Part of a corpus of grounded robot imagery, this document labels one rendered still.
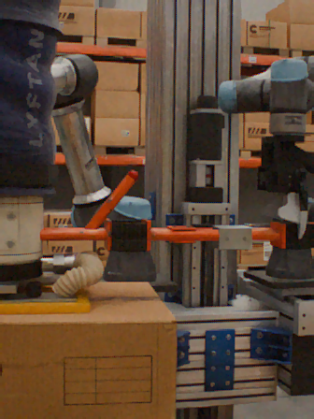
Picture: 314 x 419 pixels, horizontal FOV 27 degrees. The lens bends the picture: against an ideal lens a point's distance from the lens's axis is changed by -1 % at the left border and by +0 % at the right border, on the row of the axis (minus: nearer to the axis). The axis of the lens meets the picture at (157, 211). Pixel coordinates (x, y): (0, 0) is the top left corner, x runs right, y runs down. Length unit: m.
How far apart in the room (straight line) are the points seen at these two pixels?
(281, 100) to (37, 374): 0.71
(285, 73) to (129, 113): 7.28
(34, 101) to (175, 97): 0.86
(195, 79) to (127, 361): 1.12
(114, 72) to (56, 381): 7.61
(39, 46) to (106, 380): 0.61
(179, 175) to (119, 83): 6.64
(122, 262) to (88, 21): 7.03
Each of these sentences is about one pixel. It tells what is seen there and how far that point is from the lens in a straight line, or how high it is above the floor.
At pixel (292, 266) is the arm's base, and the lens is 1.93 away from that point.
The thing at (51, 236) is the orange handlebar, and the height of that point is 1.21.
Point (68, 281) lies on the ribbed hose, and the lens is 1.18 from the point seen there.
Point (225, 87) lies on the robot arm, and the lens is 1.50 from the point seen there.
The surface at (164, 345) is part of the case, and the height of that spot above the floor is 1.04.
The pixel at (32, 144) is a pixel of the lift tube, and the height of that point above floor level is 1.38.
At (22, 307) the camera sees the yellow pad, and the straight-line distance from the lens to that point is 1.16.
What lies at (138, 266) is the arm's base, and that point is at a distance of 1.78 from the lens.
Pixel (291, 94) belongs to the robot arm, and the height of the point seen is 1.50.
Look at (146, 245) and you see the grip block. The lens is 1.25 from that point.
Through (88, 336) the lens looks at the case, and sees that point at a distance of 1.11.
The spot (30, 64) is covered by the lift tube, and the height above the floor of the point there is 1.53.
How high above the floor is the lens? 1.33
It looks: 3 degrees down
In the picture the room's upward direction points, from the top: 1 degrees clockwise
